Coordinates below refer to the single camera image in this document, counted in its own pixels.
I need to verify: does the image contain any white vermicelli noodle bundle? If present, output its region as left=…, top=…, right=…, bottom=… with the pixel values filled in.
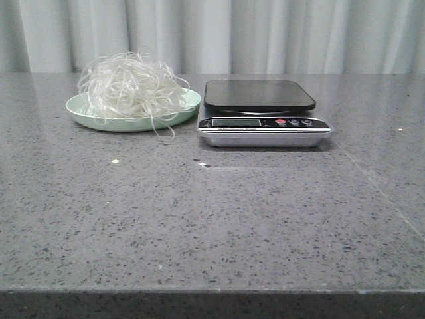
left=77, top=49, right=195, bottom=143

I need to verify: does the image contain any black silver kitchen scale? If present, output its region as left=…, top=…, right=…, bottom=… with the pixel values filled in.
left=197, top=80, right=333, bottom=148

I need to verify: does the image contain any light green round plate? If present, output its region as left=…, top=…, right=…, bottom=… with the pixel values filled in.
left=66, top=90, right=201, bottom=132

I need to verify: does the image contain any white pleated curtain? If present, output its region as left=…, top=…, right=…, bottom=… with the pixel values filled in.
left=1, top=1, right=424, bottom=74

